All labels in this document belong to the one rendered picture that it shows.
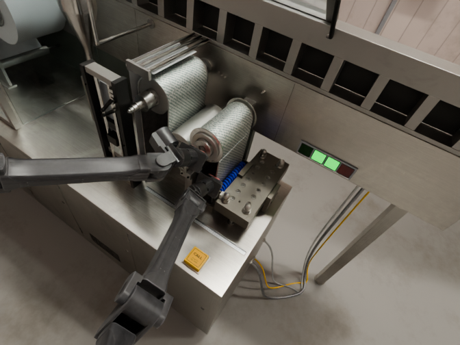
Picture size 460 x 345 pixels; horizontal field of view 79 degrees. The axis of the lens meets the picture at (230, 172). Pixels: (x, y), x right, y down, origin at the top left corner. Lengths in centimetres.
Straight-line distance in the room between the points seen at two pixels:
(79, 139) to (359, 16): 309
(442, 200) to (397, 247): 160
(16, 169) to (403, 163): 115
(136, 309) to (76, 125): 121
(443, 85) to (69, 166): 102
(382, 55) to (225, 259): 89
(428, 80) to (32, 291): 227
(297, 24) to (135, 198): 93
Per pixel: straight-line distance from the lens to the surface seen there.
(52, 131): 169
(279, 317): 211
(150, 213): 125
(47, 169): 74
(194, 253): 113
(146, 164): 76
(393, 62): 101
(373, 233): 169
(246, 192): 119
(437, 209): 128
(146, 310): 66
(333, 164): 122
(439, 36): 384
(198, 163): 91
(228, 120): 105
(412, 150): 114
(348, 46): 102
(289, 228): 241
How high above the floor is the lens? 196
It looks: 49 degrees down
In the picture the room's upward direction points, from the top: 13 degrees clockwise
